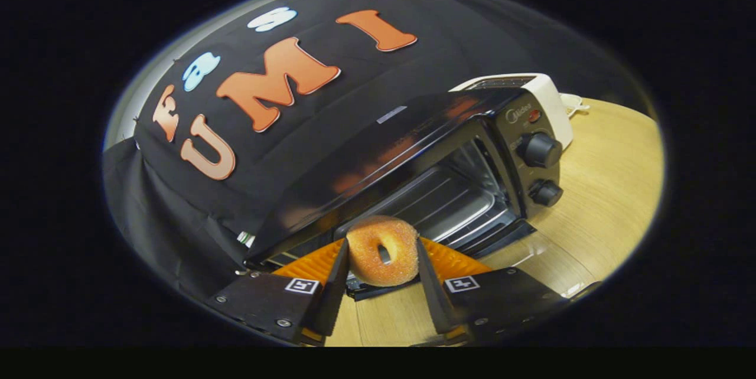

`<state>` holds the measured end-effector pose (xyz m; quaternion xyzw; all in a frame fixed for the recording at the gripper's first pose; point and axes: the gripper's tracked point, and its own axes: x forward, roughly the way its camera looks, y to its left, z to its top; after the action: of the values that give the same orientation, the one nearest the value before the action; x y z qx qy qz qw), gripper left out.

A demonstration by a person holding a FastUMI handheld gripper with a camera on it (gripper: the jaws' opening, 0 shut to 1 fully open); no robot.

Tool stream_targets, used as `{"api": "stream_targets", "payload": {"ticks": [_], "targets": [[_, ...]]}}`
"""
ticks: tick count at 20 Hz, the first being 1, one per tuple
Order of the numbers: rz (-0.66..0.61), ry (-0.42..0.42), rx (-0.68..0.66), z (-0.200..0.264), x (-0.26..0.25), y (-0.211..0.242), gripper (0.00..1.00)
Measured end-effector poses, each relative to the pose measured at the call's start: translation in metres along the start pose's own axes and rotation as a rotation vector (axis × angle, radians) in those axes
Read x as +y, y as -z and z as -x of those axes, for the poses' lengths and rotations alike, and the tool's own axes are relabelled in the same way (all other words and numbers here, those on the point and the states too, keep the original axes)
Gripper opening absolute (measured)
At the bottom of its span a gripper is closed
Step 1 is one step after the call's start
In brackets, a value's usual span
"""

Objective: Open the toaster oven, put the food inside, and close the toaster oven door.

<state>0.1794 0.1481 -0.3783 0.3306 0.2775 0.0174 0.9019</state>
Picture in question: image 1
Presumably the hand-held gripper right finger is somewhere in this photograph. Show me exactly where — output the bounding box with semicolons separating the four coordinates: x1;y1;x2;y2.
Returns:
415;236;572;347

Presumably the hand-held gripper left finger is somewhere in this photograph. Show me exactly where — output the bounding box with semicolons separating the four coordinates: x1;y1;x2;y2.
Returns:
206;238;351;345

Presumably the sugared donut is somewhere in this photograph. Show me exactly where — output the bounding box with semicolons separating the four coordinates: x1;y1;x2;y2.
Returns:
346;215;420;287

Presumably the black toaster oven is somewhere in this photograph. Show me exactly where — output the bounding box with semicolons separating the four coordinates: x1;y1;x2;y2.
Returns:
242;87;571;301

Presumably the white pop-up toaster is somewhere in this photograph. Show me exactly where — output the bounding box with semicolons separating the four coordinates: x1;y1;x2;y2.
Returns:
449;73;573;151

